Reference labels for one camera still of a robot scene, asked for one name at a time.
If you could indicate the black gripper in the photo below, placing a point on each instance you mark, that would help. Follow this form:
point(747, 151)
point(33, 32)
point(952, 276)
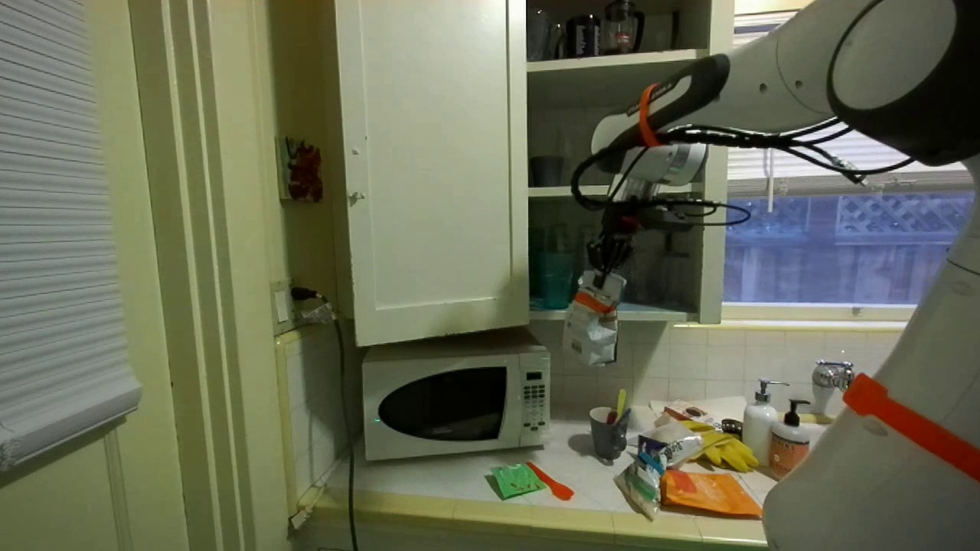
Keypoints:
point(618, 228)

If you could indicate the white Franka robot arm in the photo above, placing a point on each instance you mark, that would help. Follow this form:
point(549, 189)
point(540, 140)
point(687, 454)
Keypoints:
point(898, 477)

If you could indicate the white blue printed bag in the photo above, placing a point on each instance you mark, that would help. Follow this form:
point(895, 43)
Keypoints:
point(644, 483)

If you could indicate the orange plastic bag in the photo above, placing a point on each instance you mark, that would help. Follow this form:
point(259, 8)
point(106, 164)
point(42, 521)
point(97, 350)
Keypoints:
point(708, 495)

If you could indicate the teal plastic cup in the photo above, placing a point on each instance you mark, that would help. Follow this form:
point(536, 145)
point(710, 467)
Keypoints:
point(554, 279)

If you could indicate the gray cup with utensils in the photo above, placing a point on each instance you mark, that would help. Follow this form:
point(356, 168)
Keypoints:
point(608, 437)

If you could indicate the white framed window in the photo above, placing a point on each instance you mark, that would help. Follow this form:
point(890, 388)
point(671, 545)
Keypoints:
point(816, 254)

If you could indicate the white microwave oven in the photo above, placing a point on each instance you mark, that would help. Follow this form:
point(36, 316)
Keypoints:
point(449, 403)

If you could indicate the white pump soap bottle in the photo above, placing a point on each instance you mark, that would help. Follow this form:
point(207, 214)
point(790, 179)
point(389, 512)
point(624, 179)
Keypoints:
point(761, 424)

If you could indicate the yellow rubber gloves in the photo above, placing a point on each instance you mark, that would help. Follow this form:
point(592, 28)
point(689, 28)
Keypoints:
point(729, 447)

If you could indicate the orange spatula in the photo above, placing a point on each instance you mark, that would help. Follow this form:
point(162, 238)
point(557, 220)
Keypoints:
point(553, 483)

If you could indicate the green sponge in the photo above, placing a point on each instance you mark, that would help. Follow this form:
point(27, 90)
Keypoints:
point(516, 477)

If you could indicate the dark glass jar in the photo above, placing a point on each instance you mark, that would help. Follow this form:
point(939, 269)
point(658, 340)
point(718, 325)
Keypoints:
point(618, 28)

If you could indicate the black pump orange soap bottle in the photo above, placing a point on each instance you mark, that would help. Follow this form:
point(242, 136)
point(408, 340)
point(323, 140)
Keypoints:
point(789, 447)

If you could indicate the white window blind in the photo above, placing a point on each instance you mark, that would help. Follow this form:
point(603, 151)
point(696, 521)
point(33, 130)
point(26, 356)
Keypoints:
point(56, 204)

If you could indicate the white wall cabinet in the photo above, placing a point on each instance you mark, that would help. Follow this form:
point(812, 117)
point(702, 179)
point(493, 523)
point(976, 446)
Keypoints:
point(571, 61)

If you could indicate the red wall decoration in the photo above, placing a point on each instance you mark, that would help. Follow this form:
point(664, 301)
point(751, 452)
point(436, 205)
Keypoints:
point(304, 168)

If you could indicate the wall outlet with plug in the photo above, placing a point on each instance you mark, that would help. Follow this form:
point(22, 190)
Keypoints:
point(291, 304)

